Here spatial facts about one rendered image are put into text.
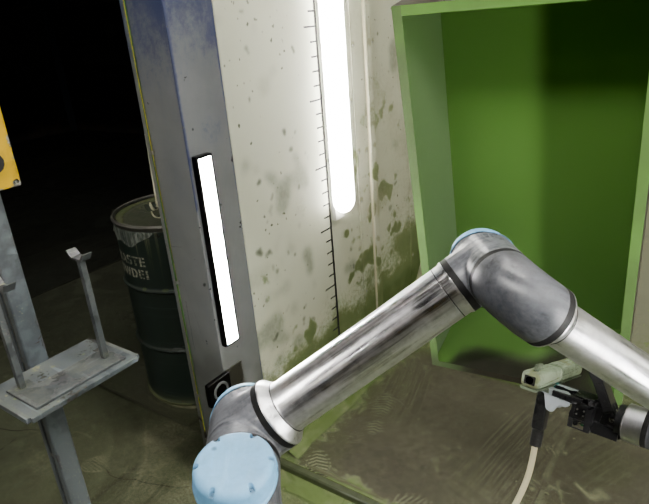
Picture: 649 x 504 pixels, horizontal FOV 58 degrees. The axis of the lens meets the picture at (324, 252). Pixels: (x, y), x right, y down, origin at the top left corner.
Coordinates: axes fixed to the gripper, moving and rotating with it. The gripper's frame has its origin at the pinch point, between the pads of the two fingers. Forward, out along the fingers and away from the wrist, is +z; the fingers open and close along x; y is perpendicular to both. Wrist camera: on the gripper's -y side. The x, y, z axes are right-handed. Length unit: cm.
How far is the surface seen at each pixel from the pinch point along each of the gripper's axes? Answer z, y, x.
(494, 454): 32, 48, 58
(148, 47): 101, -72, -64
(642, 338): 4, 0, 121
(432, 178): 48, -49, 8
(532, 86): 25, -80, 17
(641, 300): 8, -15, 124
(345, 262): 102, -12, 39
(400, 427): 69, 50, 50
